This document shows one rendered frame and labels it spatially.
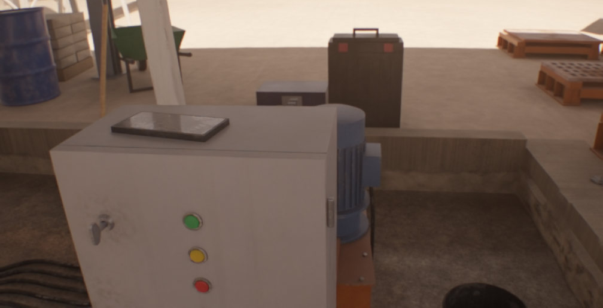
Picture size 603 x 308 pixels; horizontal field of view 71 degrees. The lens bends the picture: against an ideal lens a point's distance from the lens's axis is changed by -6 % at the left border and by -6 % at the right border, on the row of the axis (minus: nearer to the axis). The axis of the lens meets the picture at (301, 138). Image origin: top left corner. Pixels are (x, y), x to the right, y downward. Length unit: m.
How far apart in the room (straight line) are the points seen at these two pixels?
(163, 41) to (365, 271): 0.89
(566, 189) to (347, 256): 1.58
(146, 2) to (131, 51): 3.41
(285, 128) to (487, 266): 2.00
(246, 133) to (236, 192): 0.10
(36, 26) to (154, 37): 3.62
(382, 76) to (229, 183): 2.56
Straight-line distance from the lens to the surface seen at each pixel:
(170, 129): 0.69
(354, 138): 1.39
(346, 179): 1.43
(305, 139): 0.63
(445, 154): 3.10
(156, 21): 1.26
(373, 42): 3.09
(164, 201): 0.66
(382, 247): 2.58
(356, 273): 1.41
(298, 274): 0.67
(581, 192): 2.75
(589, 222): 2.44
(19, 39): 4.80
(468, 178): 3.20
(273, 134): 0.66
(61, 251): 2.93
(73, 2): 6.84
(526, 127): 3.59
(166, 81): 1.29
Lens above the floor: 1.48
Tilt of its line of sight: 22 degrees down
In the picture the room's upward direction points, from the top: 2 degrees counter-clockwise
